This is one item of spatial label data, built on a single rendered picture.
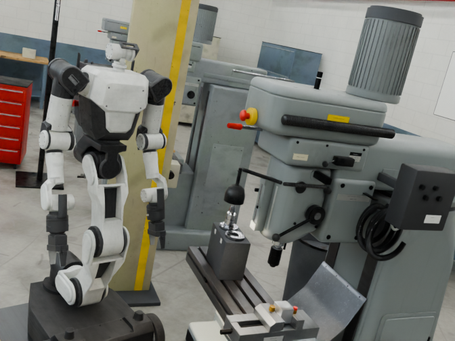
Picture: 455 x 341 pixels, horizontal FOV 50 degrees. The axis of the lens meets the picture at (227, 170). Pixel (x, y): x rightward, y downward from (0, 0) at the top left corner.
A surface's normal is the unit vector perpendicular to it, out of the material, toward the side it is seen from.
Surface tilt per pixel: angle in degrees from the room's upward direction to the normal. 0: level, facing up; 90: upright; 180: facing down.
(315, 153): 90
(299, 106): 90
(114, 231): 66
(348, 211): 90
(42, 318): 0
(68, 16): 90
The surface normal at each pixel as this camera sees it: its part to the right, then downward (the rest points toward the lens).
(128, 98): 0.63, 0.33
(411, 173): -0.91, -0.07
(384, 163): 0.37, 0.32
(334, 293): -0.72, -0.49
